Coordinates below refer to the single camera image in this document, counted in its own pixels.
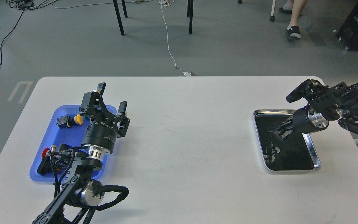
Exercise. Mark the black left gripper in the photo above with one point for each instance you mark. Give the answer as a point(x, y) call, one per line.
point(100, 131)

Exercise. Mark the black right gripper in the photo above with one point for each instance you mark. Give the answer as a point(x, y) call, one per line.
point(304, 120)

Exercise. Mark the red emergency stop button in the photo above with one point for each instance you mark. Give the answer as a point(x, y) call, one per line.
point(51, 162)

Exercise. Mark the white office chair base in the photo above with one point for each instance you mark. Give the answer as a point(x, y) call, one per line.
point(260, 6)

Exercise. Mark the person's foot in sandal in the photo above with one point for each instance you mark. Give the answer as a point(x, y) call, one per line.
point(293, 32)

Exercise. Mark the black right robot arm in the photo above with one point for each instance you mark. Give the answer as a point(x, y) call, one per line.
point(324, 104)

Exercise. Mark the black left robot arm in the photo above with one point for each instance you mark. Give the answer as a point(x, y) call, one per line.
point(77, 195)

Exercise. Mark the yellow push button switch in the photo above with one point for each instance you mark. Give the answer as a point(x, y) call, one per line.
point(69, 121)

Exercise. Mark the silver metal tray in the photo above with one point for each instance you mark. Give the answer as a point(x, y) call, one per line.
point(295, 155)

